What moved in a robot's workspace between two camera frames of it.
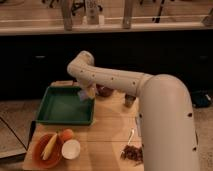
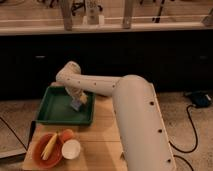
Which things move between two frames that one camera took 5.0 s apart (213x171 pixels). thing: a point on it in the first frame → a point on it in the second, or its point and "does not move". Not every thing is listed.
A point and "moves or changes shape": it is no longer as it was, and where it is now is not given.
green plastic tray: [61, 105] does not move
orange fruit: [67, 134] does not move
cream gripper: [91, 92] → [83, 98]
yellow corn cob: [49, 146] does not move
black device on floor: [201, 99] does not move
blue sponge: [82, 95] moves or changes shape
